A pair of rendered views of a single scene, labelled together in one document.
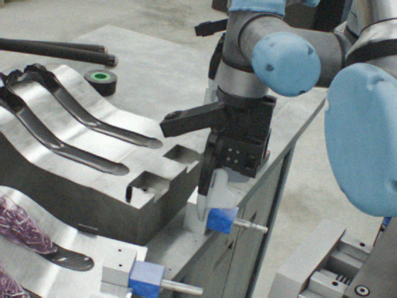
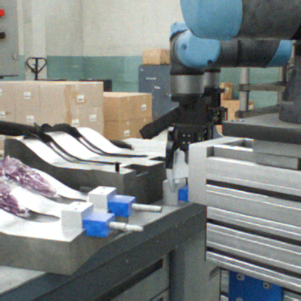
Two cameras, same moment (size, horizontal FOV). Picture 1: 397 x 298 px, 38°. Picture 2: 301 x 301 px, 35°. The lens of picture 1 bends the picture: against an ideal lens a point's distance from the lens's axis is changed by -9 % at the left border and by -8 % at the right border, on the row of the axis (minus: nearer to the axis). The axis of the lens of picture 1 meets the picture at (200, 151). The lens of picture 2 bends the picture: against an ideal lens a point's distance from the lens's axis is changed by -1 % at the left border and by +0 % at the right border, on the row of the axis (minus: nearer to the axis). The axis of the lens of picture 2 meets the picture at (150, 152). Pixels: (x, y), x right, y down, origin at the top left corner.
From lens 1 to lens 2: 40 cm
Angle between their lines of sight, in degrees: 22
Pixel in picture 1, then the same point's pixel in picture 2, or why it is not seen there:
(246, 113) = (190, 108)
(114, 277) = (97, 201)
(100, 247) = not seen: hidden behind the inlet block
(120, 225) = not seen: hidden behind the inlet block
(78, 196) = (85, 179)
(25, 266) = (32, 200)
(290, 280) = (198, 147)
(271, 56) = (184, 38)
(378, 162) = not seen: outside the picture
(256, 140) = (199, 125)
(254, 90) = (191, 88)
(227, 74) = (172, 81)
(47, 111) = (70, 145)
